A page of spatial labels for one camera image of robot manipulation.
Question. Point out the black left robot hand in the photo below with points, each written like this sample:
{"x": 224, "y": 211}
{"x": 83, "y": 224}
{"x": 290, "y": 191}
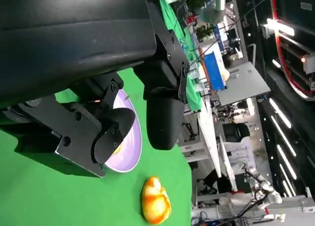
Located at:
{"x": 73, "y": 39}

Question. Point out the lilac plate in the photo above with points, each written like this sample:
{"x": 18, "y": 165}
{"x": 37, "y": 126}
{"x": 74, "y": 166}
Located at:
{"x": 134, "y": 147}

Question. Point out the green potted plant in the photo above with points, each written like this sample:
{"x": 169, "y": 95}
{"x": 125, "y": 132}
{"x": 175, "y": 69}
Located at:
{"x": 197, "y": 2}
{"x": 204, "y": 32}

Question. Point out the green cloth of workshop table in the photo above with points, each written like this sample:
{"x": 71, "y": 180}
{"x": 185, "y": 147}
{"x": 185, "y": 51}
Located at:
{"x": 192, "y": 93}

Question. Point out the blue box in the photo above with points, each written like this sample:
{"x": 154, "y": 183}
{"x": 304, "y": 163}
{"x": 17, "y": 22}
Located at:
{"x": 214, "y": 71}

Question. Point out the long white workshop table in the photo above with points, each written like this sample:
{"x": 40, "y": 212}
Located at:
{"x": 211, "y": 142}

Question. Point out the grey desk panel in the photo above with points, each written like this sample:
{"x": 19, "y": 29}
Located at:
{"x": 243, "y": 85}

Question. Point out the orange and white bread roll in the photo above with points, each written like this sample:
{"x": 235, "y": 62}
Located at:
{"x": 155, "y": 201}

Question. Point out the black office chair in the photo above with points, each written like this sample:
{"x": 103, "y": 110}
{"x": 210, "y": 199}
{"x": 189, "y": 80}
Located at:
{"x": 235, "y": 132}

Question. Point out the red ceiling pipe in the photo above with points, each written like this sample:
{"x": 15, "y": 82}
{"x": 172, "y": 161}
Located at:
{"x": 279, "y": 41}

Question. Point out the bright ceiling lamp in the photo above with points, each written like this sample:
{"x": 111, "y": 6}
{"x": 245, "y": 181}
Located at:
{"x": 280, "y": 26}

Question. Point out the grey ventilation duct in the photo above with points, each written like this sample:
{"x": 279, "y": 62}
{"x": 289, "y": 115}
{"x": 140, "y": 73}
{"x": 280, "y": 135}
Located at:
{"x": 212, "y": 13}

